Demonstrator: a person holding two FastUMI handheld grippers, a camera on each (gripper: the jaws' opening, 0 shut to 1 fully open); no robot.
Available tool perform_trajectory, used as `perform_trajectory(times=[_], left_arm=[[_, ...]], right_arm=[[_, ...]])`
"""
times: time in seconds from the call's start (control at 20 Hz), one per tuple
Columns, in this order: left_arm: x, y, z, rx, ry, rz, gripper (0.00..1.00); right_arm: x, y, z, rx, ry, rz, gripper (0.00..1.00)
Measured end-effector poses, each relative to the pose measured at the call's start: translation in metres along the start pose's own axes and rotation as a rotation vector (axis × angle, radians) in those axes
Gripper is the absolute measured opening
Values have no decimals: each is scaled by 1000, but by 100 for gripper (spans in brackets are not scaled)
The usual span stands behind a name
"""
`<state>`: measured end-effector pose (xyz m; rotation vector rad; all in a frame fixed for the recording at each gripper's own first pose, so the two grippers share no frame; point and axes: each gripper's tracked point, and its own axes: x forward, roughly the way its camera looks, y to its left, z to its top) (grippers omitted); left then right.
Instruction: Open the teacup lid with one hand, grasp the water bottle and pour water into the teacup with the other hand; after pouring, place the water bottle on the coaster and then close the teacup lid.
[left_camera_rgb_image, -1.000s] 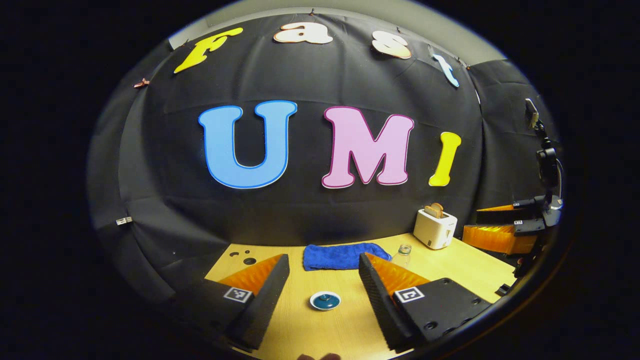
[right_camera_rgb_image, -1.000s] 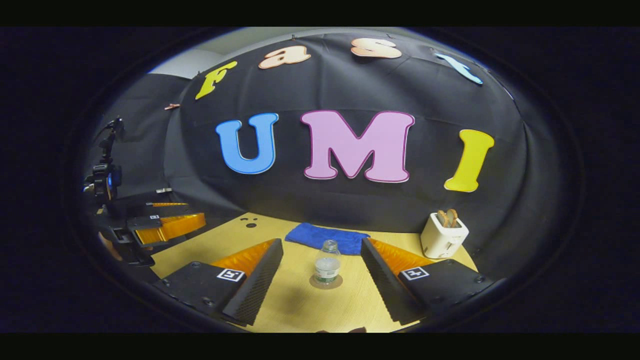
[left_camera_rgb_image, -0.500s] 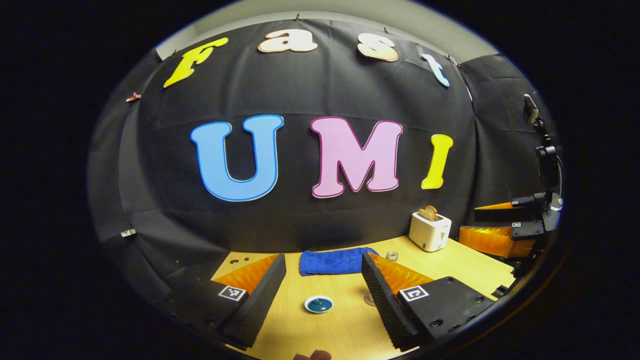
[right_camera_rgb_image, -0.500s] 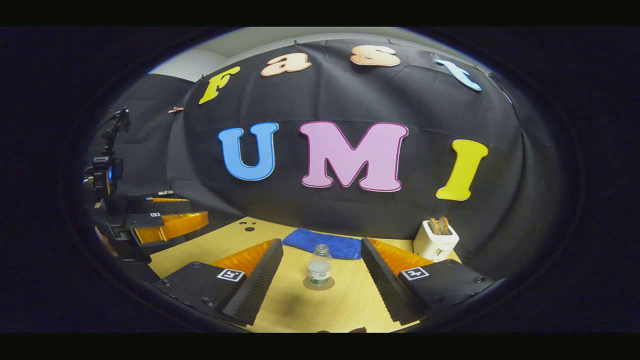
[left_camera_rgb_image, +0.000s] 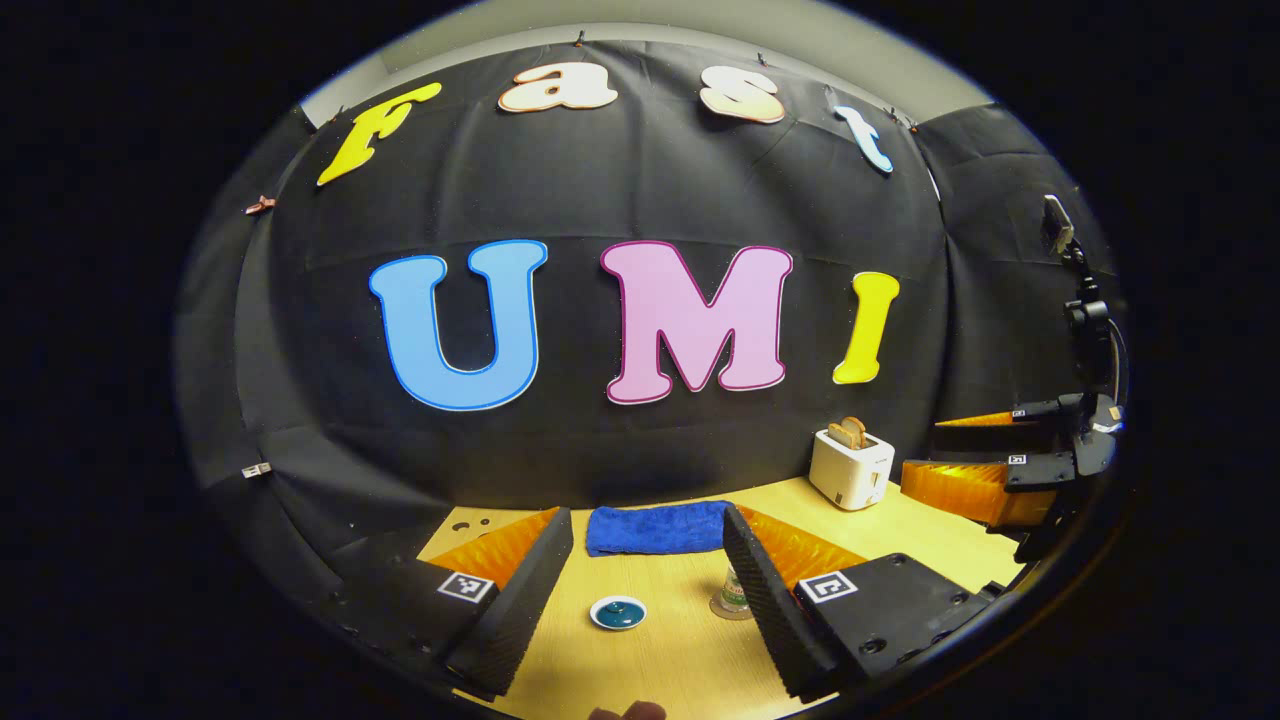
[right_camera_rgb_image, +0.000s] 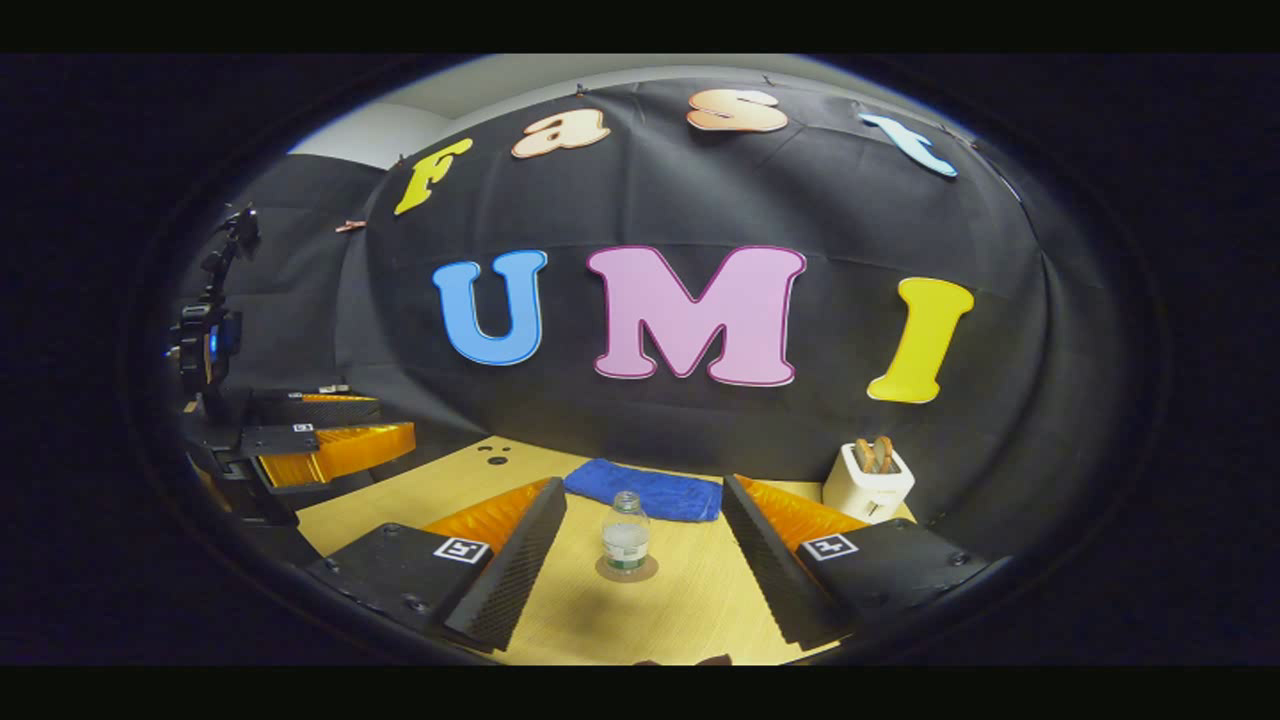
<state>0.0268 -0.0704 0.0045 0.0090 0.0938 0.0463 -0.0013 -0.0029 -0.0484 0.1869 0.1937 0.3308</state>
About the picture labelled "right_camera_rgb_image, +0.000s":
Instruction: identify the black backdrop cloth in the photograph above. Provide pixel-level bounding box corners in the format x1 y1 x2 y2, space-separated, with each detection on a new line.
165 75 1116 541

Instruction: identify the white toaster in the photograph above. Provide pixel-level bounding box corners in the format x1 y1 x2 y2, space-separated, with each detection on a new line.
822 443 916 525

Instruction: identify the clear plastic water bottle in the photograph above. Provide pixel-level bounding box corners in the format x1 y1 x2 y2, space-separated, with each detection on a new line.
601 491 651 575

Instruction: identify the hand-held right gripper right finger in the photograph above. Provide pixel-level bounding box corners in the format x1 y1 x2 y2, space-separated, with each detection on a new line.
722 474 991 651

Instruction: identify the blue towel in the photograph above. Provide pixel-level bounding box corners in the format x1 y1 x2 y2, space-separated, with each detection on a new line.
564 458 724 523

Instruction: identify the round brown coaster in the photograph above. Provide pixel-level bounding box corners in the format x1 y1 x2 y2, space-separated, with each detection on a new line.
595 553 660 584

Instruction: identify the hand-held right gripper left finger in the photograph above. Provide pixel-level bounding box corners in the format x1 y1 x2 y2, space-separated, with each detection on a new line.
305 477 568 653

